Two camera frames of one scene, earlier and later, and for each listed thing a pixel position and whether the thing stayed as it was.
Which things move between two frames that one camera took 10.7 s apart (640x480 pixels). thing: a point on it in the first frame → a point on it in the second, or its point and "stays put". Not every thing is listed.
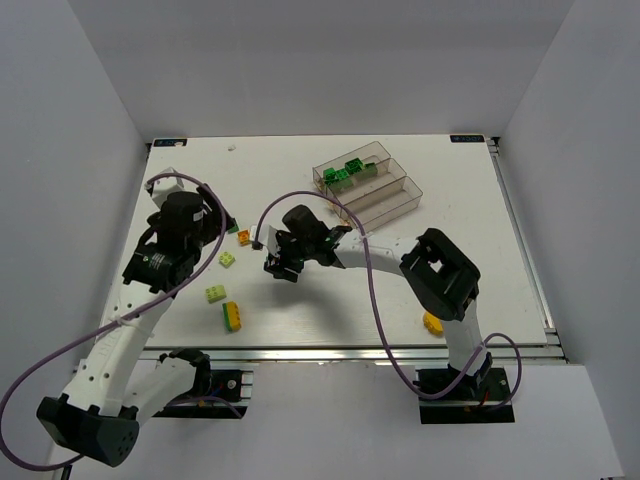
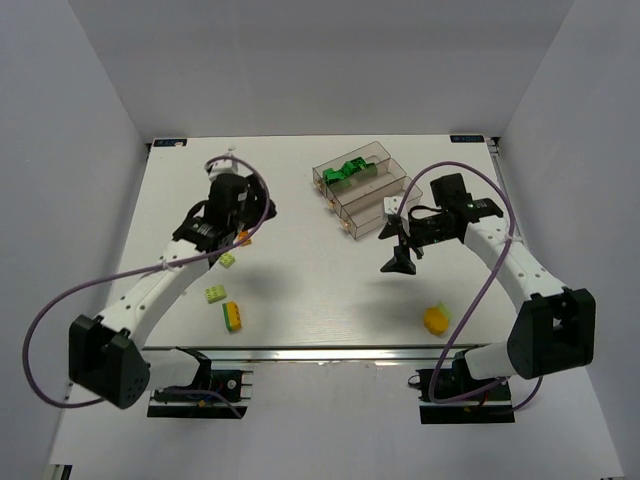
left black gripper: x=220 y=220 → x=255 y=201
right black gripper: x=282 y=251 → x=403 y=236
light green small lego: x=226 y=259 stays put
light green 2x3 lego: x=215 y=293 stays put
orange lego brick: x=243 y=237 stays put
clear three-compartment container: x=369 y=183 stays put
